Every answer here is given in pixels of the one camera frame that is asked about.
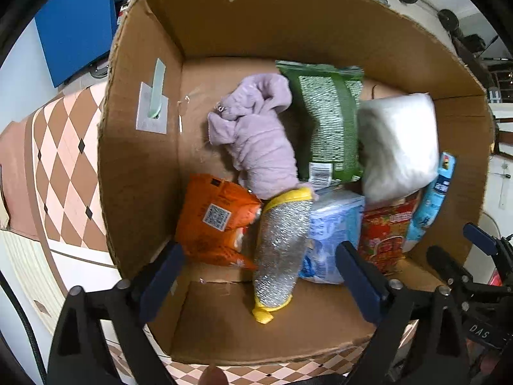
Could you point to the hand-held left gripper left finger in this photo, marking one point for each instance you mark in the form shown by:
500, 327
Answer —
160, 280

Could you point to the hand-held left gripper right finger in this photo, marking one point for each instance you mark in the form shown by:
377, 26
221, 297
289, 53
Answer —
360, 284

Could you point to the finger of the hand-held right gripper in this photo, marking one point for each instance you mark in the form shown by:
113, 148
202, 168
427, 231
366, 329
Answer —
481, 240
447, 266

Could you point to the red snack packet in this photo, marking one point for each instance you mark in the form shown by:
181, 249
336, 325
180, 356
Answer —
384, 236

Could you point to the light blue long packet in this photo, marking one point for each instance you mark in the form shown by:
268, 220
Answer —
431, 200

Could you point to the blue tissue pack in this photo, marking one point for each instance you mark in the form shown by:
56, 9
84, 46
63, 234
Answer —
328, 224

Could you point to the orange snack packet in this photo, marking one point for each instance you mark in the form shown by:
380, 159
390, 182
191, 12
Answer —
208, 224

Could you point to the silver and yellow packet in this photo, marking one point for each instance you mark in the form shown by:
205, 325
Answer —
280, 248

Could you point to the white soft bag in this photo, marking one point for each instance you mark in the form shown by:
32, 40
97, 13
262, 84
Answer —
396, 144

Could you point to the green snack packet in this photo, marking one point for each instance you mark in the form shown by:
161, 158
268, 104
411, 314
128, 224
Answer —
328, 120

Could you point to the purple plush toy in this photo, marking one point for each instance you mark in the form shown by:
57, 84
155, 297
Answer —
260, 140

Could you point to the cardboard box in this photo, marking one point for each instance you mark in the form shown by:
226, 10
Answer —
240, 28

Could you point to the black speaker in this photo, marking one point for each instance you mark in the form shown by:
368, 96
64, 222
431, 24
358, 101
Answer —
473, 43

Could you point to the blue folded mat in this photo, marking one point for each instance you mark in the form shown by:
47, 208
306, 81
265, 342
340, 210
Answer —
76, 20

